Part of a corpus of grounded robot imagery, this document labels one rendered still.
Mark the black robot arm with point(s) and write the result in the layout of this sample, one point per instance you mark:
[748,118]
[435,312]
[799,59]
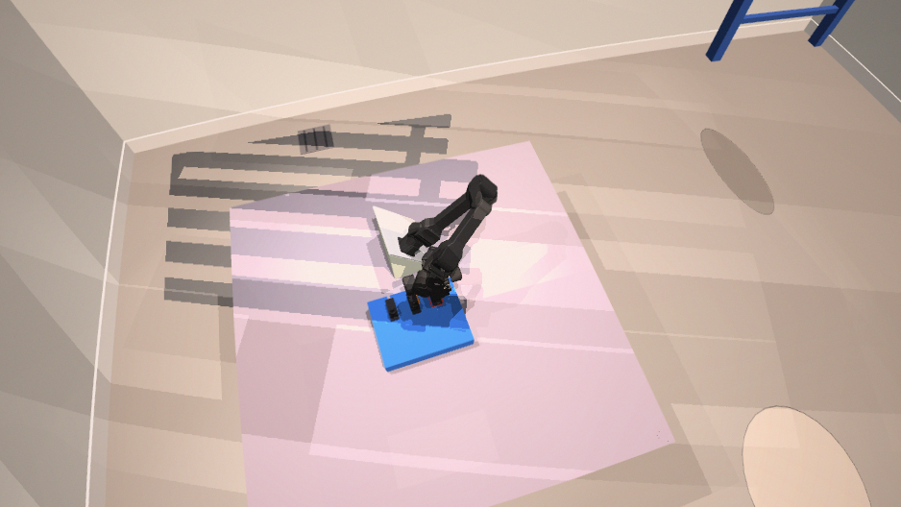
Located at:
[479,197]

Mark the blue flat panel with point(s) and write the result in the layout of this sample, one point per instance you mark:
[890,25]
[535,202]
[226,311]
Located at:
[409,332]

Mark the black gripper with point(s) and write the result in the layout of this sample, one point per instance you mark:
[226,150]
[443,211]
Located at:
[409,280]

